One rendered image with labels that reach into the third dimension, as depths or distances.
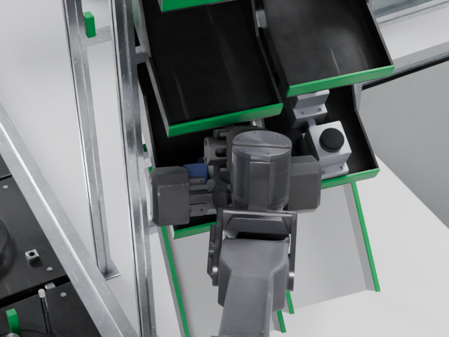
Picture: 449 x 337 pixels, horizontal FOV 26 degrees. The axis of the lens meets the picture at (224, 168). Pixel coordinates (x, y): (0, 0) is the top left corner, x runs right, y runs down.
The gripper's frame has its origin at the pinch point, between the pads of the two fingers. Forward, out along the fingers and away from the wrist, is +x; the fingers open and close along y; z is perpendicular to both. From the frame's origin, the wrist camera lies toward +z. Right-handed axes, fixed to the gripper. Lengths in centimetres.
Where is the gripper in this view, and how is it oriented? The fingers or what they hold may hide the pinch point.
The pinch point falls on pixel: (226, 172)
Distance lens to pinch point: 110.6
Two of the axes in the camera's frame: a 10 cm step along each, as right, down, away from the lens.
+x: -2.1, -4.2, 8.9
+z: 0.1, -9.1, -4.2
